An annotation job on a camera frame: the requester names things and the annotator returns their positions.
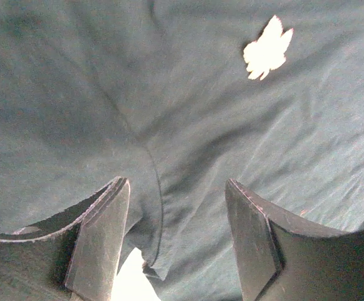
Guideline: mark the red gold brooch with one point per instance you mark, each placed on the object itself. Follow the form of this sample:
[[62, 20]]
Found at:
[[267, 53]]

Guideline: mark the black t-shirt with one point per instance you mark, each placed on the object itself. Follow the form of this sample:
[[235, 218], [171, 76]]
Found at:
[[158, 92]]

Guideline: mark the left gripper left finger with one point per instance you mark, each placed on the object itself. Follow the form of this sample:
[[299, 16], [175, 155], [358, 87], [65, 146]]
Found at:
[[72, 255]]

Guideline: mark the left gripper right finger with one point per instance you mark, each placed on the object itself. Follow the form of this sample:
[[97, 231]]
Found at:
[[282, 256]]

